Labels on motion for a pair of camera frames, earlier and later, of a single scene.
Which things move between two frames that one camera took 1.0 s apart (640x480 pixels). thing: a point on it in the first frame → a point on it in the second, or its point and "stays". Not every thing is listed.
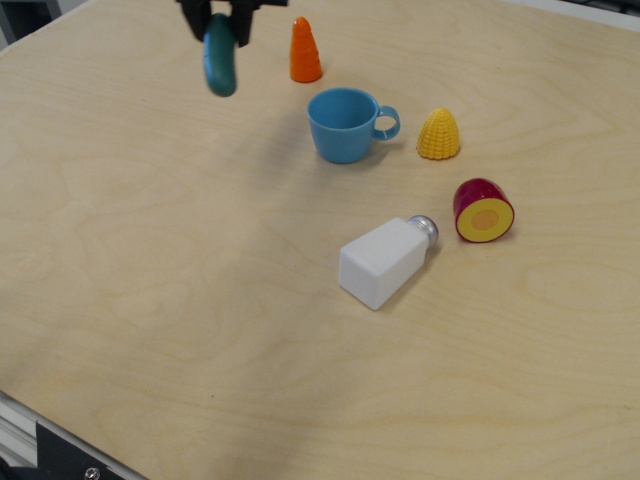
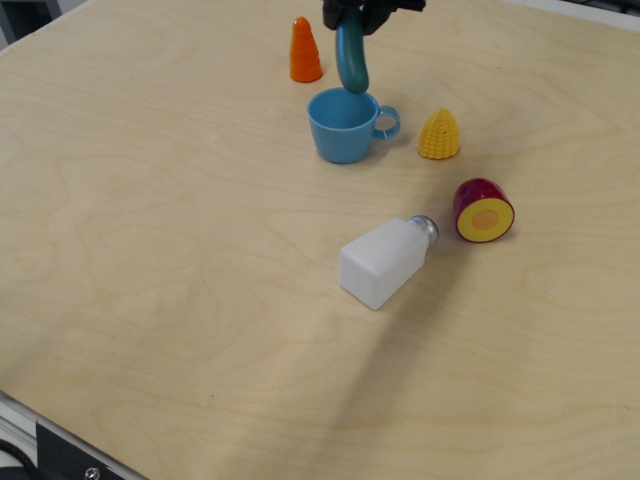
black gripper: (198, 13) → (370, 7)
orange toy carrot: (305, 60) stays
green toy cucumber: (220, 55) → (351, 51)
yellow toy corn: (438, 137) stays
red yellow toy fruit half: (483, 210) stays
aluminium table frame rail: (18, 431) stays
